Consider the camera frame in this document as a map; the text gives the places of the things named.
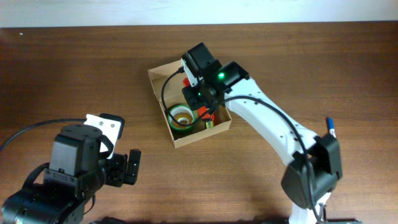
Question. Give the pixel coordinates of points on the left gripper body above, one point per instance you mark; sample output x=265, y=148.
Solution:
x=115, y=169

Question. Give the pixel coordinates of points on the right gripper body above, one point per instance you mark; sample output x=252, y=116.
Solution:
x=196, y=96

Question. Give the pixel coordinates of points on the yellow highlighter with dark cap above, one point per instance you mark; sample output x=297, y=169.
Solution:
x=209, y=123

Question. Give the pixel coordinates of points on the green tape roll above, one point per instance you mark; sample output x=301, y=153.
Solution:
x=175, y=126

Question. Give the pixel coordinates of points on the yellow clear tape roll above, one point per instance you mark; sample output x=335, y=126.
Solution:
x=183, y=118

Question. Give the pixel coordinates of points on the brown cardboard box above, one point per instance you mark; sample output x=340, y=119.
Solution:
x=171, y=94

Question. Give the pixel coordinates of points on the orange utility knife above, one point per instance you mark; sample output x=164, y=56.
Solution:
x=186, y=82

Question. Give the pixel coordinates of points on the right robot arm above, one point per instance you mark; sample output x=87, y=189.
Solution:
x=313, y=162

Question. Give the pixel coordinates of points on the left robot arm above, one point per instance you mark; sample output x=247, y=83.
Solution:
x=82, y=161

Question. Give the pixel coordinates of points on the blue whiteboard marker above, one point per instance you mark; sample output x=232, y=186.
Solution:
x=330, y=126

